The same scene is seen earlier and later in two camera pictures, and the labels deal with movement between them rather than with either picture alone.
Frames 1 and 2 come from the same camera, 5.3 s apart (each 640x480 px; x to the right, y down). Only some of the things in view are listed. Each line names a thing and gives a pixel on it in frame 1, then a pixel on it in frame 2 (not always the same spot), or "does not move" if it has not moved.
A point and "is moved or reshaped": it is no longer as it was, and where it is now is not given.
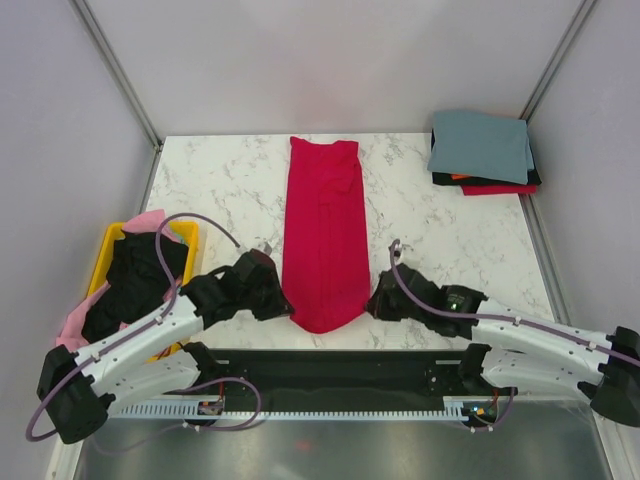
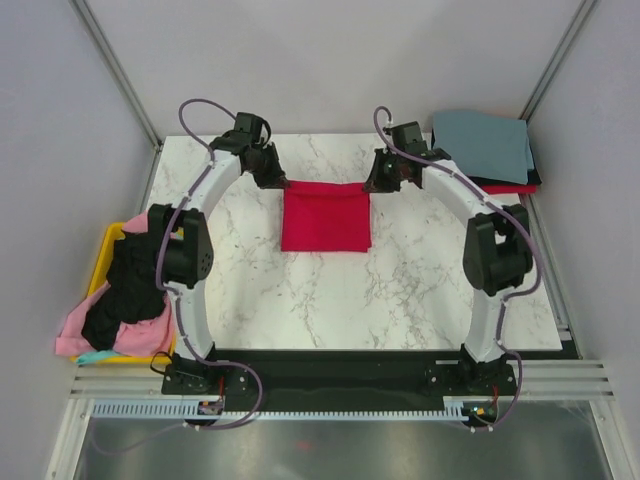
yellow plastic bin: [187, 230] does not move
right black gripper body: [386, 308] to [387, 176]
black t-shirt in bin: [138, 282] does not move
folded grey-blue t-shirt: [468, 143] does not move
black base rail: [350, 379] does not move
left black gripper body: [264, 303] to [266, 171]
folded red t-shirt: [498, 189] does not move
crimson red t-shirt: [326, 277] is moved or reshaped
